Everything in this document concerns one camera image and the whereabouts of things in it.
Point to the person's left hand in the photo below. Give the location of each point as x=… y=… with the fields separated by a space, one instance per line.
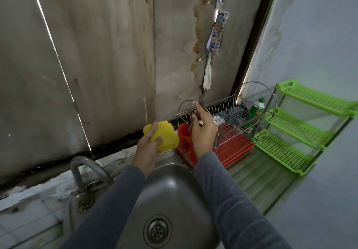
x=146 y=152

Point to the person's right hand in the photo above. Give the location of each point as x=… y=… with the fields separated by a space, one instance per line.
x=204 y=137

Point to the silver fork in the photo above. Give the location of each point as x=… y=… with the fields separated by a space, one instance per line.
x=199 y=123

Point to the person's right forearm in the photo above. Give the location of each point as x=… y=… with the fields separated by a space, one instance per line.
x=238 y=207

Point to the red plastic cup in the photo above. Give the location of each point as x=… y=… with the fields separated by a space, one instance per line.
x=184 y=137

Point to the stainless steel sink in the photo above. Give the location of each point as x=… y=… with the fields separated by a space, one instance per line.
x=179 y=201

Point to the green dish soap bottle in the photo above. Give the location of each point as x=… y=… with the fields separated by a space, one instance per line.
x=257 y=107

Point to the metal faucet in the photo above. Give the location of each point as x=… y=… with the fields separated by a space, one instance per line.
x=81 y=173

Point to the green plastic shelf rack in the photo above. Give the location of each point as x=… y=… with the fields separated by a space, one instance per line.
x=296 y=134

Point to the white hanging cloth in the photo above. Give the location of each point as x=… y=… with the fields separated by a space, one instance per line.
x=215 y=33

